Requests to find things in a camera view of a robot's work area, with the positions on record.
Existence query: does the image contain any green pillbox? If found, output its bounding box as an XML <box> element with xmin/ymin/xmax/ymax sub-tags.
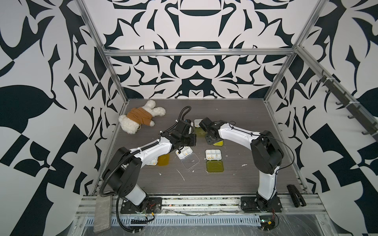
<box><xmin>205</xmin><ymin>149</ymin><xmax>224</xmax><ymax>173</ymax></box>
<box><xmin>194</xmin><ymin>119</ymin><xmax>207</xmax><ymax>137</ymax></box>
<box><xmin>213</xmin><ymin>141</ymin><xmax>223</xmax><ymax>147</ymax></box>

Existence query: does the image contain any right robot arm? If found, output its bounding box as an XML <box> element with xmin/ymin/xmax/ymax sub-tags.
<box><xmin>199</xmin><ymin>118</ymin><xmax>284</xmax><ymax>201</ymax></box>

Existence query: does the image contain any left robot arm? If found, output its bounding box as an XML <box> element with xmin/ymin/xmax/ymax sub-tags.
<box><xmin>99</xmin><ymin>120</ymin><xmax>196</xmax><ymax>207</ymax></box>

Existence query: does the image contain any clear lid pillbox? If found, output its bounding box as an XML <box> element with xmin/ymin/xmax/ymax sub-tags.
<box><xmin>175</xmin><ymin>147</ymin><xmax>199</xmax><ymax>170</ymax></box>

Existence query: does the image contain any yellow pillbox near left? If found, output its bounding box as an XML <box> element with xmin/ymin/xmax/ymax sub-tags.
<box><xmin>146</xmin><ymin>154</ymin><xmax>170</xmax><ymax>166</ymax></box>

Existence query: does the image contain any white plush bunny toy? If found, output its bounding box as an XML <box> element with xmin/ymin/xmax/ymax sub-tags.
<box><xmin>118</xmin><ymin>100</ymin><xmax>166</xmax><ymax>135</ymax></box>

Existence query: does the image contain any green circuit board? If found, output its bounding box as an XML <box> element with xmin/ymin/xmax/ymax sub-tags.
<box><xmin>259</xmin><ymin>215</ymin><xmax>280</xmax><ymax>232</ymax></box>

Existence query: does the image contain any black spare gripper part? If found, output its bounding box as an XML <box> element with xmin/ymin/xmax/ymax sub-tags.
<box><xmin>287</xmin><ymin>184</ymin><xmax>307</xmax><ymax>207</ymax></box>

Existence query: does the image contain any grey sponge block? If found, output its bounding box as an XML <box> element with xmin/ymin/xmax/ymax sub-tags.
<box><xmin>94</xmin><ymin>195</ymin><xmax>112</xmax><ymax>234</ymax></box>

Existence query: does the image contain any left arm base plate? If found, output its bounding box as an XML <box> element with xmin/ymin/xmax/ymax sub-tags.
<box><xmin>121</xmin><ymin>197</ymin><xmax>162</xmax><ymax>214</ymax></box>

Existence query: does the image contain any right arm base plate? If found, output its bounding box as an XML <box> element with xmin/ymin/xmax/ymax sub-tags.
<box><xmin>240</xmin><ymin>194</ymin><xmax>282</xmax><ymax>213</ymax></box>

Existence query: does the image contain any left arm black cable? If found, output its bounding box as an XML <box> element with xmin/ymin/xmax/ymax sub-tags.
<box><xmin>115</xmin><ymin>196</ymin><xmax>156</xmax><ymax>234</ymax></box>

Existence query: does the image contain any wall hook rack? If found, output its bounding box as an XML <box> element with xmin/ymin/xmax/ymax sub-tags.
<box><xmin>317</xmin><ymin>69</ymin><xmax>378</xmax><ymax>143</ymax></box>

